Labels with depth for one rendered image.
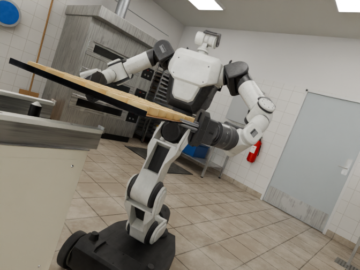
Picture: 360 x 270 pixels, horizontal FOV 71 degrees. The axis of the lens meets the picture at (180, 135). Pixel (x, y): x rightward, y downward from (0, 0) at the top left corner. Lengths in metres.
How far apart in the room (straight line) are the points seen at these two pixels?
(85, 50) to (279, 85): 3.39
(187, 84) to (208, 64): 0.15
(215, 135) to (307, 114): 4.01
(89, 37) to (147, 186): 3.36
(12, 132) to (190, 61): 0.89
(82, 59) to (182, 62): 3.14
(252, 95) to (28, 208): 0.95
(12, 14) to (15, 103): 3.99
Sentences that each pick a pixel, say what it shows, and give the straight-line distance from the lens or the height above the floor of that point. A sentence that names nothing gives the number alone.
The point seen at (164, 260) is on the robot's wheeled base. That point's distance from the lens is 1.66.
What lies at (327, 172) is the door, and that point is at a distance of 4.62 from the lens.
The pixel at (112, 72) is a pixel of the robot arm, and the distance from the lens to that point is 1.42.
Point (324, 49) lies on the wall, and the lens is 5.08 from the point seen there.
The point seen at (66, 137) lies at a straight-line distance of 0.72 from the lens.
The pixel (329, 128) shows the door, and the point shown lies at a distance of 4.69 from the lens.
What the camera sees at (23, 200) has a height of 0.70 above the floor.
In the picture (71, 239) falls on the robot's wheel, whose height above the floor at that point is 0.18.
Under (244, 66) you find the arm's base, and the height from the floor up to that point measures 1.33.
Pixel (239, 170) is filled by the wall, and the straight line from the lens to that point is 5.05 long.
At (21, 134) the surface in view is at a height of 0.86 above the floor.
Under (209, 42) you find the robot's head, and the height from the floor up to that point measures 1.40.
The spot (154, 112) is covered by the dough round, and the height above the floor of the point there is 1.01.
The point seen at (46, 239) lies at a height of 0.57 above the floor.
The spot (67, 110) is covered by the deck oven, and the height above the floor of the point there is 0.37.
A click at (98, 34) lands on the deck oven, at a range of 4.42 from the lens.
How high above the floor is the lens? 1.04
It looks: 6 degrees down
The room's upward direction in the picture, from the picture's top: 20 degrees clockwise
